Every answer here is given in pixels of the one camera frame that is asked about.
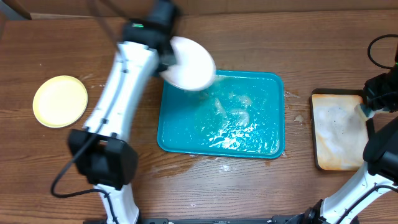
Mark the green yellow sponge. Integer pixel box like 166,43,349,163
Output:
354,104,376,121

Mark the white plate bottom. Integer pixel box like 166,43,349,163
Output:
160,36,216,91

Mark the yellow plate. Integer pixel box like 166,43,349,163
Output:
32,75,88,128

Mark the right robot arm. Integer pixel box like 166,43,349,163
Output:
285,65,397,224

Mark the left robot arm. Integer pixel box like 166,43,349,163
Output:
60,1,180,223

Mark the teal plastic tray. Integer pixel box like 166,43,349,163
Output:
157,70,285,159

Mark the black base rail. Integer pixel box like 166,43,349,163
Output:
83,215,360,224

